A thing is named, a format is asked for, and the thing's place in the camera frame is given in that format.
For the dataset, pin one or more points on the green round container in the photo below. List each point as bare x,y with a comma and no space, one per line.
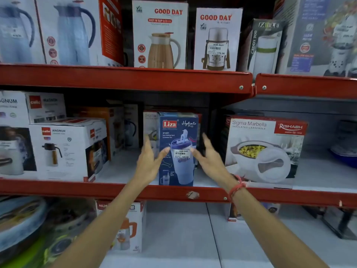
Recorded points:
36,251

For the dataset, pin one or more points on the stack of round lids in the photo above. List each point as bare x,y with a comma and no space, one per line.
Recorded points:
19,220

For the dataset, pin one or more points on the person's right hand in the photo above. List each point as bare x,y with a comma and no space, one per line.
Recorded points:
216,167

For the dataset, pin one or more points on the torn paper label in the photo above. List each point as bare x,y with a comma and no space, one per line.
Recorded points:
193,195

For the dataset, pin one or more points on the steel flask box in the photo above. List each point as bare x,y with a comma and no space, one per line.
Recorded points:
217,41

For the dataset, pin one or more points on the orange jug white box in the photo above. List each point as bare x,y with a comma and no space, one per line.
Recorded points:
136,228

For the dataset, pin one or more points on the blue bowl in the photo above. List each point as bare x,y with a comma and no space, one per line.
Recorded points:
344,145

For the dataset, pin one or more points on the person's right forearm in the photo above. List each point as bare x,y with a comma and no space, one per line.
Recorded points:
273,234

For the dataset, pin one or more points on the dark glass item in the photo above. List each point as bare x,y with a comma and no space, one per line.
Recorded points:
334,223

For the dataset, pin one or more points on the small white red-logo box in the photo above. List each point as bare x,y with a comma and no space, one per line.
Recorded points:
46,107

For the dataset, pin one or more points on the red metal shelf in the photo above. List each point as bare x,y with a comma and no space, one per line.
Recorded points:
111,78

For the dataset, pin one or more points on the beige jug box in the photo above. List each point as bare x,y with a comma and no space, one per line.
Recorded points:
160,39

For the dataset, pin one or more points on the blue jug box red side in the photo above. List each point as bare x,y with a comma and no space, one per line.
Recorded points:
72,30

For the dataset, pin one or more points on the blue Liza tumbler box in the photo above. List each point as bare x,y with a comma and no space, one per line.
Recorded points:
178,131

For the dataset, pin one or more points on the large blender box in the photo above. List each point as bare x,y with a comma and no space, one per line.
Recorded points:
320,36

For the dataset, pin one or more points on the person's left hand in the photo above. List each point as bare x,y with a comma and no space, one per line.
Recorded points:
147,164

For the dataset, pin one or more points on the person's left forearm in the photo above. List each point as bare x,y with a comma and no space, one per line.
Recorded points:
111,220

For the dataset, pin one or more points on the grey jug box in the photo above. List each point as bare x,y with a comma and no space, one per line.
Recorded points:
131,125

